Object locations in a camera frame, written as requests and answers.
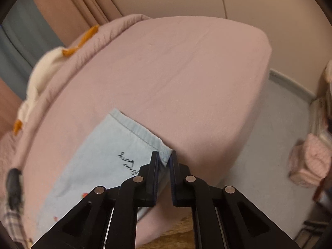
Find pink slipper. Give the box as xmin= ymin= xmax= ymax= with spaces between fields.
xmin=288 ymin=133 xmax=331 ymax=187

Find white plush goose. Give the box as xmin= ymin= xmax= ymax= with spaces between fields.
xmin=14 ymin=24 xmax=100 ymax=137

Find blue plaid pillow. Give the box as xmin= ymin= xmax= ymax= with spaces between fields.
xmin=0 ymin=206 xmax=28 ymax=243

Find pink quilted duvet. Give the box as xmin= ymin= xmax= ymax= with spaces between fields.
xmin=0 ymin=14 xmax=153 ymax=205

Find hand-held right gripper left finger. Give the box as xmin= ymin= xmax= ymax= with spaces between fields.
xmin=31 ymin=151 xmax=159 ymax=249

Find blue curtain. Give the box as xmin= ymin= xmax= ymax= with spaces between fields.
xmin=0 ymin=0 xmax=63 ymax=99

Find yellow shaggy rug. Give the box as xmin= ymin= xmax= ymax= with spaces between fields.
xmin=137 ymin=216 xmax=198 ymax=249

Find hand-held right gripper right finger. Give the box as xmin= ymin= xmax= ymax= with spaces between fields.
xmin=168 ymin=150 xmax=306 ymax=249

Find light blue strawberry pants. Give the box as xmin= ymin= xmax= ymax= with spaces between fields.
xmin=35 ymin=108 xmax=173 ymax=235

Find pink curtain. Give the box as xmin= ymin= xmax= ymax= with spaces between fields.
xmin=28 ymin=0 xmax=122 ymax=48
xmin=0 ymin=78 xmax=29 ymax=140

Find folded dark blue jeans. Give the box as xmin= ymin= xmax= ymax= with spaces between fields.
xmin=6 ymin=168 xmax=23 ymax=210

